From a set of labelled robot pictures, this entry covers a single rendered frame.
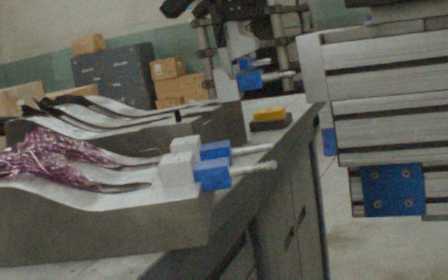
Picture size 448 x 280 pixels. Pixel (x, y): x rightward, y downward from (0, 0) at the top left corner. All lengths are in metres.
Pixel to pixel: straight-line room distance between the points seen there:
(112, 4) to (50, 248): 8.22
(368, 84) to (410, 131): 0.08
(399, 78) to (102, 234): 0.40
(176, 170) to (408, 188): 0.33
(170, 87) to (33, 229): 7.38
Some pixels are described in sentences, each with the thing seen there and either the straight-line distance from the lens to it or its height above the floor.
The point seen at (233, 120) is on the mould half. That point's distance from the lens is 1.06.
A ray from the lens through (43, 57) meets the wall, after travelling 9.68.
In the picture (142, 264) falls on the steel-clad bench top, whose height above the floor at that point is 0.80.
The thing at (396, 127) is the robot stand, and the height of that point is 0.86.
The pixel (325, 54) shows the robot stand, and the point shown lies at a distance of 0.74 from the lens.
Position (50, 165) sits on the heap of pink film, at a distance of 0.68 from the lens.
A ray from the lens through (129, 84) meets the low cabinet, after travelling 8.13.
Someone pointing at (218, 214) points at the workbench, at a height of 0.78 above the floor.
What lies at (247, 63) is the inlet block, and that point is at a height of 0.93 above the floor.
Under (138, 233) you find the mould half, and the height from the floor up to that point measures 0.82.
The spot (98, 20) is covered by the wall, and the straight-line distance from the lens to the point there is 8.94.
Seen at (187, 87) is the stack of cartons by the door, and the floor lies 0.39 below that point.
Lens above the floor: 1.01
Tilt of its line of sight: 9 degrees down
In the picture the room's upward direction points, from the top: 11 degrees counter-clockwise
